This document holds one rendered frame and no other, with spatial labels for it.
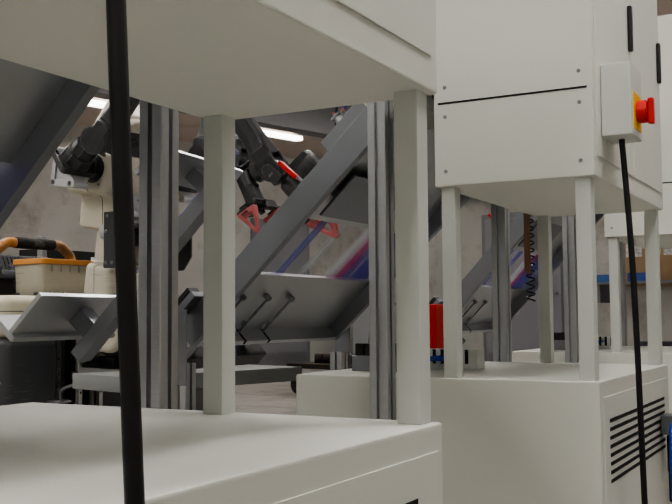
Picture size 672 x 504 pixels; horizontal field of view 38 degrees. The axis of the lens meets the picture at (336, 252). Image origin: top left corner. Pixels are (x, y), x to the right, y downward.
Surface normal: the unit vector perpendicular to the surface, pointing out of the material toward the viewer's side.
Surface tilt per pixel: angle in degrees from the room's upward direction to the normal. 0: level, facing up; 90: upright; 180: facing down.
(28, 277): 92
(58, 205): 90
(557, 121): 90
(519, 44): 90
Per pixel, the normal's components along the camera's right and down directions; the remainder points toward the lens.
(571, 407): -0.48, -0.06
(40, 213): 0.71, -0.05
